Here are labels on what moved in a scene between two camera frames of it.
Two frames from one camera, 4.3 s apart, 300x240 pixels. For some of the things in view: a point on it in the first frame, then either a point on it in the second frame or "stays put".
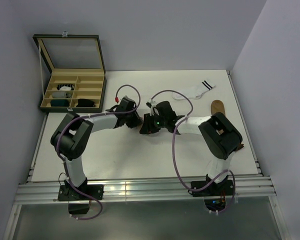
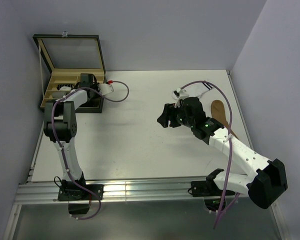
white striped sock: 195,92 stays put
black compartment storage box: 77,79 stays put
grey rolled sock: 61,94 stays put
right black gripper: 147,127 → 170,111
